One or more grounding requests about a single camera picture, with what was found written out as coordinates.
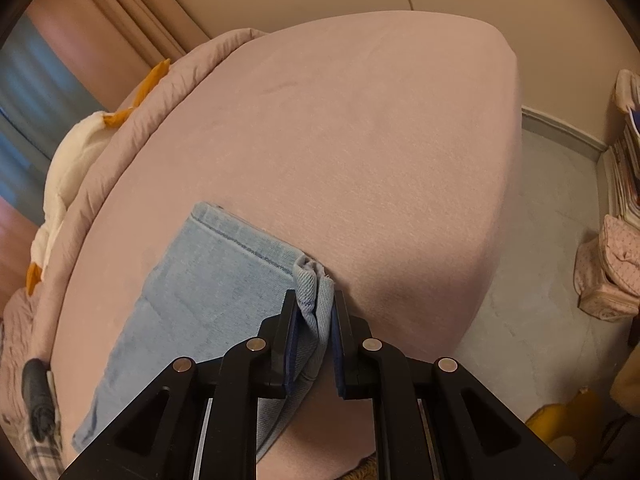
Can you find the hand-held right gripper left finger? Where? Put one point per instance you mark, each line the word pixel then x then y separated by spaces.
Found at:
pixel 292 355

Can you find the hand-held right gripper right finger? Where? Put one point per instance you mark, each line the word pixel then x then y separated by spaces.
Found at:
pixel 337 355

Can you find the light blue denim pants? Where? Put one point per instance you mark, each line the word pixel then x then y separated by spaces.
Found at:
pixel 200 285

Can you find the bed with pink sheet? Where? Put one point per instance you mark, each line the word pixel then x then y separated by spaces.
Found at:
pixel 350 160

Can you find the yellow rounded object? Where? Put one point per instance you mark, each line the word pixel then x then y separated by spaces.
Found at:
pixel 565 420

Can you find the dark rolled cloth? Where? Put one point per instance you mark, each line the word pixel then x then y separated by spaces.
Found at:
pixel 36 390

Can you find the plaid cloth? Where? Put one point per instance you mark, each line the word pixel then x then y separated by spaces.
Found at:
pixel 40 452

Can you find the pink fabric storage bag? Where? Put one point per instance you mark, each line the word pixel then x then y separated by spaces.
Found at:
pixel 607 275

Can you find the pink quilt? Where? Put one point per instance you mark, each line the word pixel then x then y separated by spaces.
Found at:
pixel 150 105

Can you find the white goose plush toy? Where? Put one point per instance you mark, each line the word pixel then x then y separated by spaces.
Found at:
pixel 75 160

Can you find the pink curtain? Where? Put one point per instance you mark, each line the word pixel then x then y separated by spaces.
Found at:
pixel 100 25

